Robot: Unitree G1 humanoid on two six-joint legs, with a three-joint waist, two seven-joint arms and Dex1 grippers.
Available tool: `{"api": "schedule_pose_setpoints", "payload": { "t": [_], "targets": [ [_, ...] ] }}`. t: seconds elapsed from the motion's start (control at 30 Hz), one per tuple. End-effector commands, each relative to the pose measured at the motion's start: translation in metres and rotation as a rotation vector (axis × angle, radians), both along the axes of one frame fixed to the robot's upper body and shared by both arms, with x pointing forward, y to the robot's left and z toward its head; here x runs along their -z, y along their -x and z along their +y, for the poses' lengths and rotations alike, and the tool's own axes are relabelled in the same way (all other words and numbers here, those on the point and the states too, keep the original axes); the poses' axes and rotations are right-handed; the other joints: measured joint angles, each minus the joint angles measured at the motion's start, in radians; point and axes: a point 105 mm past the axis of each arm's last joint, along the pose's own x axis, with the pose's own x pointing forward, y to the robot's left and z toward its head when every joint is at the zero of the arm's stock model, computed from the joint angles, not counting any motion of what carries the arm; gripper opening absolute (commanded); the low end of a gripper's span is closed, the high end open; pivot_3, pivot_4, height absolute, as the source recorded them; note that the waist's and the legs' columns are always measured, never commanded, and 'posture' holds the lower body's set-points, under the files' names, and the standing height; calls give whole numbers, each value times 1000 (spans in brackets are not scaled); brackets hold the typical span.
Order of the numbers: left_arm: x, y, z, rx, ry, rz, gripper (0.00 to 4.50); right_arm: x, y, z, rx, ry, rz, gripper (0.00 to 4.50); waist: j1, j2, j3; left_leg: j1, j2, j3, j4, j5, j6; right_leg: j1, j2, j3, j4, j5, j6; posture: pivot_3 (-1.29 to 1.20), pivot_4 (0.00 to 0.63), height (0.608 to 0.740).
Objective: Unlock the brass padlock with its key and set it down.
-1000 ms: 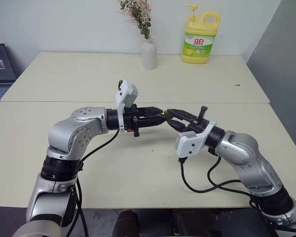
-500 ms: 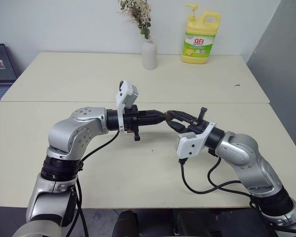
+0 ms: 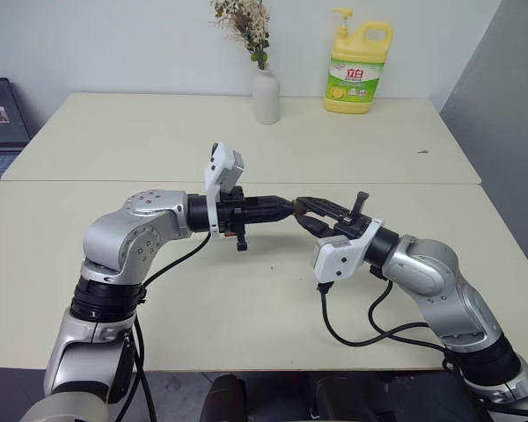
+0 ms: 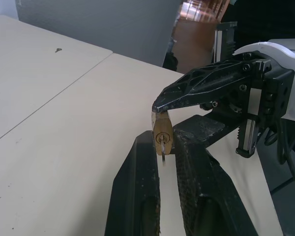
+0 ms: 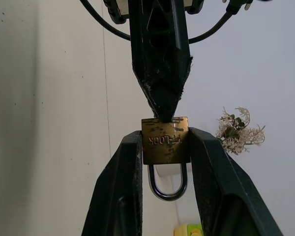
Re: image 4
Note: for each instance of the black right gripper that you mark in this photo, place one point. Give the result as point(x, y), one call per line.
point(275, 93)

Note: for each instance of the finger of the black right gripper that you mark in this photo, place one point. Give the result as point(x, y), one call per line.
point(201, 127)

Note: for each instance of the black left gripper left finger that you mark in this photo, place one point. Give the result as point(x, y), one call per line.
point(135, 186)

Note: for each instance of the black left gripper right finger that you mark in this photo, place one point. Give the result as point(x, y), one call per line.
point(206, 196)

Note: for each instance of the brass padlock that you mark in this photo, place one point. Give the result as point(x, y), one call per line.
point(163, 127)

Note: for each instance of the silver key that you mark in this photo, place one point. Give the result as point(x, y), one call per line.
point(163, 150)

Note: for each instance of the small spare key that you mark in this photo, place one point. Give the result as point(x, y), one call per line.
point(57, 50)

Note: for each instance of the dark object behind table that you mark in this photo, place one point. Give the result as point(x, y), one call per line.
point(170, 61)

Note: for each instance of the grey partition panel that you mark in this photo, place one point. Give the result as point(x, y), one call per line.
point(100, 27)

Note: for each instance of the aluminium profile post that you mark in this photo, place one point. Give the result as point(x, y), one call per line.
point(223, 41)

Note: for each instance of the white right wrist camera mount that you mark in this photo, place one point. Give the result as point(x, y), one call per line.
point(288, 52)

